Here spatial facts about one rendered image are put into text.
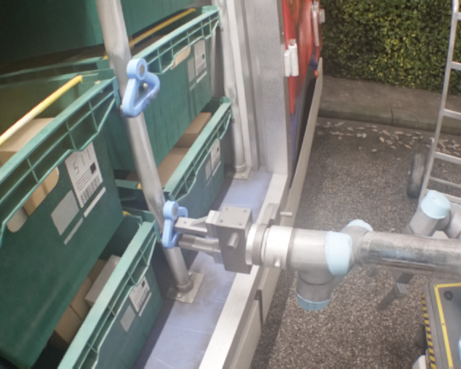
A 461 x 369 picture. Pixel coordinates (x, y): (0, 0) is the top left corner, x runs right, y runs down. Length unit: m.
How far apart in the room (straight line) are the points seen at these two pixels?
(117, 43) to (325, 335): 1.30
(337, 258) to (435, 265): 0.19
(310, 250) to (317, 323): 0.93
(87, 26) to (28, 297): 0.44
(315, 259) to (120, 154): 0.41
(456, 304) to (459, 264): 0.68
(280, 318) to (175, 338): 0.81
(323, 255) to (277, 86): 0.52
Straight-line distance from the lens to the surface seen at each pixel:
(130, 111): 0.51
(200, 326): 0.79
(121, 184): 0.74
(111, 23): 0.51
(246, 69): 0.97
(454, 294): 1.33
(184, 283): 0.82
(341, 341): 1.48
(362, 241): 0.73
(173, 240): 0.68
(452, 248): 0.65
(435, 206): 0.86
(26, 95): 0.65
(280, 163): 1.10
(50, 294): 0.50
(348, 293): 1.61
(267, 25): 0.92
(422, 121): 2.84
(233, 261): 0.67
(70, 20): 0.65
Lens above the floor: 1.32
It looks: 38 degrees down
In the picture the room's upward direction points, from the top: 8 degrees counter-clockwise
